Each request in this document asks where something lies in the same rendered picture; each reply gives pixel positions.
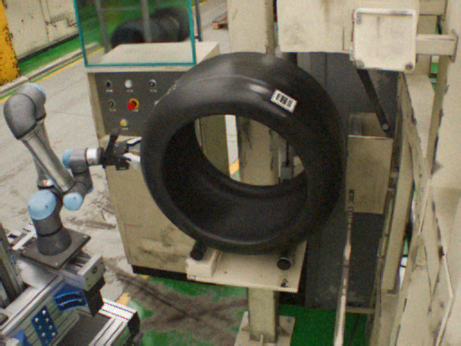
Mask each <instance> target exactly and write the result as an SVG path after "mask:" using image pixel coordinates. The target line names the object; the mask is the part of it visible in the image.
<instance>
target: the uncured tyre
mask: <svg viewBox="0 0 461 346"><path fill-rule="evenodd" d="M202 63H203V64H202ZM201 64H202V65H201ZM200 65H201V66H200ZM199 66H200V67H199ZM176 84H177V87H176V89H175V90H174V91H172V92H171V93H169V94H168V96H167V93H165V94H164V95H163V96H162V97H161V98H160V99H159V100H158V102H157V103H156V105H155V106H154V108H153V109H152V110H151V112H150V113H149V117H148V120H147V121H146V123H145V126H144V128H143V132H142V135H141V143H140V169H141V174H142V176H143V179H144V181H145V183H146V188H147V189H148V191H149V194H150V195H151V196H152V200H153V201H154V202H155V203H156V205H157V206H158V209H159V210H160V211H161V212H162V213H163V214H164V215H165V216H166V218H167V219H168V220H169V221H170V222H171V223H172V224H173V225H175V226H176V227H177V228H178V229H179V230H181V231H182V232H184V233H185V234H186V235H187V236H188V237H191V238H193V239H194V240H195V241H198V242H200V243H202V244H204V245H206V246H208V247H210V248H213V249H215V250H221V251H225V252H228V253H233V254H239V255H240V254H245V255H265V254H271V253H276V252H279V251H282V250H290V249H291V248H293V247H295V246H296V245H298V244H300V243H302V242H305V241H307V239H309V238H310V237H312V236H313V235H314V234H315V233H316V232H317V231H318V230H319V229H320V228H321V227H322V226H323V225H324V223H326V222H327V220H328V219H329V217H330V215H331V213H332V212H333V210H334V209H335V206H336V204H337V202H338V201H339V198H340V192H341V188H342V185H343V177H344V168H345V146H346V142H345V133H344V128H343V122H342V120H341V117H340V115H339V112H338V110H337V106H335V104H334V103H333V101H332V100H331V98H330V96H329V94H328V93H327V92H326V91H325V89H324V88H323V86H321V85H320V83H319V82H318V81H317V80H315V79H314V77H313V76H312V75H310V74H308V73H307V72H306V71H305V70H303V69H302V68H299V67H298V66H297V65H295V64H294V63H292V62H289V61H287V60H285V59H282V58H280V57H277V56H275V55H268V54H265V53H260V52H251V51H242V52H228V53H224V54H221V55H218V56H215V57H210V58H209V59H206V60H205V61H203V62H200V63H198V64H196V66H194V67H192V68H190V69H189V70H188V71H187V72H186V73H185V74H184V75H183V76H182V77H181V78H179V79H178V80H177V82H176ZM176 84H174V85H173V86H175V85H176ZM173 86H172V87H173ZM172 87H171V88H172ZM169 89H170V88H169ZM277 89H278V90H279V91H280V92H282V93H284V94H285V95H286V96H290V97H291V98H292V99H293V100H295V101H297V103H296V105H295V107H294V111H293V112H292V113H291V112H290V111H288V110H287V109H286V108H284V107H282V106H281V105H278V104H277V103H275V102H274V101H272V100H271V99H272V98H273V96H274V93H275V91H276V90H277ZM214 115H235V116H242V117H245V118H249V119H250V120H253V121H256V122H257V123H263V124H264V125H265V126H267V127H268V128H270V129H271V130H272V131H274V132H277V134H279V135H280V136H281V137H282V138H283V139H285V140H286V141H287V142H288V143H289V144H290V146H291V147H292V148H293V149H294V151H295V152H296V154H297V156H298V158H299V159H300V161H301V162H302V164H303V171H302V172H301V173H300V174H298V175H297V176H295V177H293V178H291V179H290V180H288V181H285V182H281V183H278V184H274V185H269V186H258V185H251V184H248V183H242V182H239V181H237V180H235V179H233V178H230V177H229V176H226V175H225V174H223V173H222V172H220V170H219V169H217V168H216V167H215V166H214V165H213V164H212V163H211V162H210V161H209V160H208V159H207V158H206V157H205V155H204V152H203V151H202V149H201V147H200V145H199V143H198V140H197V136H196V131H195V120H197V119H199V118H202V117H205V116H214Z"/></svg>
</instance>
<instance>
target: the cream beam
mask: <svg viewBox="0 0 461 346"><path fill-rule="evenodd" d="M358 8H378V9H408V10H414V11H416V12H417V15H418V16H417V31H416V36H417V33H418V23H419V19H418V18H419V13H420V0H276V10H277V16H278V44H279V49H280V51H281V52H310V53H334V54H343V55H350V51H349V50H350V43H351V42H353V41H354V36H353V32H352V29H353V26H354V24H353V23H352V18H354V15H355V12H356V10H357V9H358Z"/></svg>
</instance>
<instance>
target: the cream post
mask: <svg viewBox="0 0 461 346"><path fill-rule="evenodd" d="M226 1H227V19H228V30H229V40H230V52H242V51H251V52H260V53H265V54H268V55H275V35H274V18H273V0H226ZM235 127H236V140H237V152H238V163H239V175H240V182H242V183H257V184H267V185H274V184H278V176H279V159H278V137H277V132H274V131H272V130H271V129H270V128H268V127H267V126H265V125H264V124H263V123H257V122H256V121H253V120H250V119H249V118H245V117H242V116H235ZM247 299H248V306H249V315H248V319H249V338H250V340H251V341H260V339H261V335H263V339H264V342H266V343H275V342H276V336H277V326H279V291H277V290H272V289H260V288H254V287H247Z"/></svg>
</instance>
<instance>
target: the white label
mask: <svg viewBox="0 0 461 346"><path fill-rule="evenodd" d="M271 100H272V101H274V102H275V103H277V104H278V105H281V106H282V107H284V108H286V109H287V110H288V111H290V112H291V113H292V112H293V111H294V107H295V105H296V103H297V101H295V100H293V99H292V98H291V97H290V96H286V95H285V94H284V93H282V92H280V91H279V90H278V89H277V90H276V91H275V93H274V96H273V98H272V99H271Z"/></svg>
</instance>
